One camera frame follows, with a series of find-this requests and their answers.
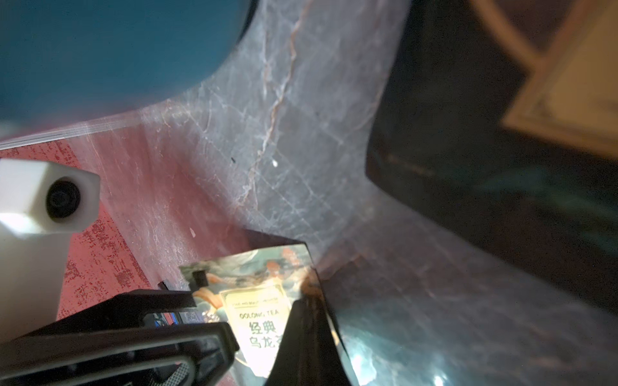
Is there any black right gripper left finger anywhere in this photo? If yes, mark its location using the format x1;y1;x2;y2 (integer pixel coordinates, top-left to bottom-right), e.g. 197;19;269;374
1;323;239;385

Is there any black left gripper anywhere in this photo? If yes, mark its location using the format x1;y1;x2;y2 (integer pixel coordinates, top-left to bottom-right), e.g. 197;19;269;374
32;289;196;335

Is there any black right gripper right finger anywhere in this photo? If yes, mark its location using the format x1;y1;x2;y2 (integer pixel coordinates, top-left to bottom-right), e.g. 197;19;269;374
265;296;352;386

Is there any black yellow label tea bag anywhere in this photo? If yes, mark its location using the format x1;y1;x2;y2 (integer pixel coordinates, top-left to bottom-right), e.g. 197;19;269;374
365;1;617;312
179;243;361;386

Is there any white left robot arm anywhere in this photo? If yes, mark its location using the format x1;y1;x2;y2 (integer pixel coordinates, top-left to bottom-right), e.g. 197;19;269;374
1;158;101;343

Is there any teal plastic storage box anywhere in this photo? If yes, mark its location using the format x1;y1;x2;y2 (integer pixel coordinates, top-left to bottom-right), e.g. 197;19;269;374
1;1;257;133

